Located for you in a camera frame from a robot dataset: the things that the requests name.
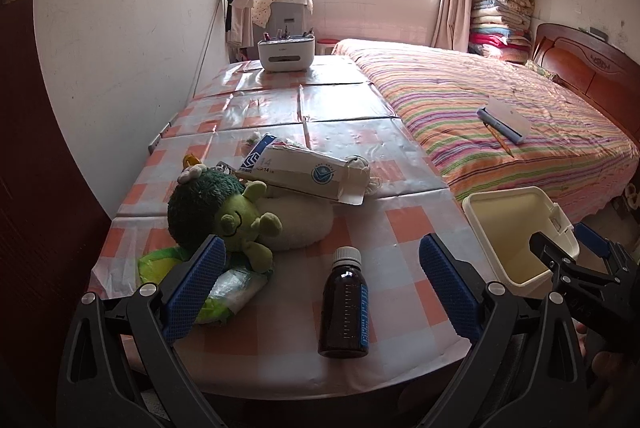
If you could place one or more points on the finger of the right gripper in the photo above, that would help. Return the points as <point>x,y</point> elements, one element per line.
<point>599,245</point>
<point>552,256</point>

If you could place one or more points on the white desktop organizer box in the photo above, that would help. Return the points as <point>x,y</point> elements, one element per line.
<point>289,53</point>

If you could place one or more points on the white blue mask box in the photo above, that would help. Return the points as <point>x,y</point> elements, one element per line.
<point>287,165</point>

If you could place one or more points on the yellow pencil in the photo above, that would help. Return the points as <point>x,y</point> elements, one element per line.
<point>499,139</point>

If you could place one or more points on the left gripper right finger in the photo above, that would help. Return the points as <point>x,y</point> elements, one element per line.
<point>524,367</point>

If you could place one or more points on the stack of folded blankets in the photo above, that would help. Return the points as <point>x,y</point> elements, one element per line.
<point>501,29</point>

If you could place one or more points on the wall power socket strip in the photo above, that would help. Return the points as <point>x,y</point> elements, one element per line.
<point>159,136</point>

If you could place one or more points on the cream plastic trash bin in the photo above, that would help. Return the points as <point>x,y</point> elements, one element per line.
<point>503,222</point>

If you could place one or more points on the person right hand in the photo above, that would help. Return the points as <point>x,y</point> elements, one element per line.
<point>605,365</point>

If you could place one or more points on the brown medicine bottle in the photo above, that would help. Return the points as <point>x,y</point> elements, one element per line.
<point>344,322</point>

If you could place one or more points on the red wooden headboard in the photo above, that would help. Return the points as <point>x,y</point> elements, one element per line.
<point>603,76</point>

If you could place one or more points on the checkered orange tablecloth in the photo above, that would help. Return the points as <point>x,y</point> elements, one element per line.
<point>267,348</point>

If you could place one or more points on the grey white notebook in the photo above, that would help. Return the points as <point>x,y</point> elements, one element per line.
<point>505,119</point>

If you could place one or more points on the green bag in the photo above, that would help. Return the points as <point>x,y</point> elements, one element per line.
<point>231,292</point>

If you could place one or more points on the green plush monster toy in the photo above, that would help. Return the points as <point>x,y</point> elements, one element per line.
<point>207,201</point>

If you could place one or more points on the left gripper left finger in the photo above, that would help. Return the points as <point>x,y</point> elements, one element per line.
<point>97,389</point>

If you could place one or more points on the pink right curtain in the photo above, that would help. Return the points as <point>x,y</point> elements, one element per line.
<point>452,27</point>

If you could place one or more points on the grey air cooler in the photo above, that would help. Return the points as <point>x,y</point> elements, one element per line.
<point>289,16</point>

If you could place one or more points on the white fluffy plush toy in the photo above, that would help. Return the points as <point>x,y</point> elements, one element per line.
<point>305,220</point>

